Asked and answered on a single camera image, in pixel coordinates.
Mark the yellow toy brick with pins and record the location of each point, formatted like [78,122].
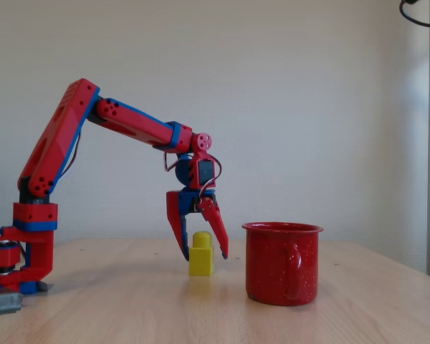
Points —
[201,261]

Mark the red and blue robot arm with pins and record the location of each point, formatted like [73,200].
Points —
[61,136]

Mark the red enamel mug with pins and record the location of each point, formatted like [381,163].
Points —
[272,268]

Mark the small dark grey base wedge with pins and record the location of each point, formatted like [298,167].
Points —
[44,286]

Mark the grey metal table clamp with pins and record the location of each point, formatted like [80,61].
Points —
[1,304]

